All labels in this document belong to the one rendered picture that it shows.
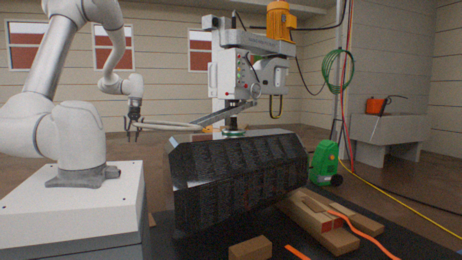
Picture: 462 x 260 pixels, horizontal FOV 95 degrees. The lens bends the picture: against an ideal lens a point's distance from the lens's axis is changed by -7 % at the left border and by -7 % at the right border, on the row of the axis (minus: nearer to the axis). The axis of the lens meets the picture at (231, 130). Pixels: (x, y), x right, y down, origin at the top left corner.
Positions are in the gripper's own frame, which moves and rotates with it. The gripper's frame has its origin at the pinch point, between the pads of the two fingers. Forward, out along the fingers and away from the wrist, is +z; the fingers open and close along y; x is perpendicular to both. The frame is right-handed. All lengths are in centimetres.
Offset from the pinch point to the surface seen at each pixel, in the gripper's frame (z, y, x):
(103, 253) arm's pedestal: 24, -17, -87
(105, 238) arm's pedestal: 19, -17, -88
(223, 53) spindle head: -71, 69, 14
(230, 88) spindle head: -42, 75, 7
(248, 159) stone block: 12, 81, -19
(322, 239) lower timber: 71, 136, -55
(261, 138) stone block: -3, 99, -9
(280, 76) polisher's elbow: -65, 141, 23
